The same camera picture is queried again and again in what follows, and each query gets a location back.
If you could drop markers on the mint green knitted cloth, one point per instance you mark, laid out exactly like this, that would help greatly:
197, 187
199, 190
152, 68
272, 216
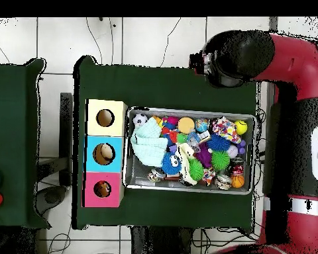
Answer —
148, 148

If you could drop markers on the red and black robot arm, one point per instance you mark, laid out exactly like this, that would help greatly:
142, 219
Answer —
294, 63

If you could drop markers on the wooden box with three holes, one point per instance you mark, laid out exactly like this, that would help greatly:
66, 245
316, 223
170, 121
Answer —
92, 164

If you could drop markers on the dark green table cloth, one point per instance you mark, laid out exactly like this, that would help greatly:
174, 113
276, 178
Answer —
161, 87
13, 119

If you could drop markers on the colourful patterned cloth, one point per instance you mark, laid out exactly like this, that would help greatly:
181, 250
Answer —
225, 129

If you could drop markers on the yellow printed ball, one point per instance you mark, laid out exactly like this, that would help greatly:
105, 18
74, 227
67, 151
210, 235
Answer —
240, 127

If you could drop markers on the blue spiky ball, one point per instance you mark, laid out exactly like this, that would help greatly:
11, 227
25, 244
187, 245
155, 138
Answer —
218, 143

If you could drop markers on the black and white soccer ball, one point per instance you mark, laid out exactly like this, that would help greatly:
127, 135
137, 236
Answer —
140, 119

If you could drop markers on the green spiky ball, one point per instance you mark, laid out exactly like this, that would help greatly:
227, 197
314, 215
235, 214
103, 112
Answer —
196, 169
220, 160

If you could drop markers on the blue spiky toy with eyes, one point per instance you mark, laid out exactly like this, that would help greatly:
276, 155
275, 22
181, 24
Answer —
171, 164

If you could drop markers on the black upright panel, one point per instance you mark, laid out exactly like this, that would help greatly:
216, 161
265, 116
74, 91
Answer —
66, 119

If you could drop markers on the grey floor stand base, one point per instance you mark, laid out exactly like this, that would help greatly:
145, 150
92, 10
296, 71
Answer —
51, 197

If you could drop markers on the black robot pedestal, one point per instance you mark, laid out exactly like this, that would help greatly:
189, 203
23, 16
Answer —
159, 243

